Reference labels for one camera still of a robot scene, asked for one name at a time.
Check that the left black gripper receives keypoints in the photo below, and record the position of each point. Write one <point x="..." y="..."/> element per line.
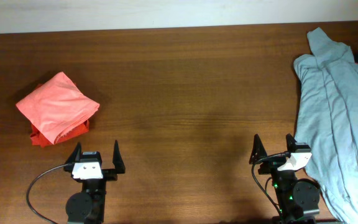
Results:
<point x="111" y="174"/>

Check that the folded salmon pink shirt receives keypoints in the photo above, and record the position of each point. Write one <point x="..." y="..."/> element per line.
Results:
<point x="56" y="107"/>

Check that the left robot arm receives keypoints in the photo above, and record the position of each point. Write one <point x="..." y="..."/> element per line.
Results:
<point x="87" y="206"/>

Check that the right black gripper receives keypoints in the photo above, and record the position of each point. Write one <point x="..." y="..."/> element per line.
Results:
<point x="271" y="164"/>

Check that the light blue t-shirt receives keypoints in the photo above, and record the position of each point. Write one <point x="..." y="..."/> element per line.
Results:
<point x="328" y="121"/>

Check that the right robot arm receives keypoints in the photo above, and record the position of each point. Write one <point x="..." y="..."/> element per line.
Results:
<point x="297" y="199"/>

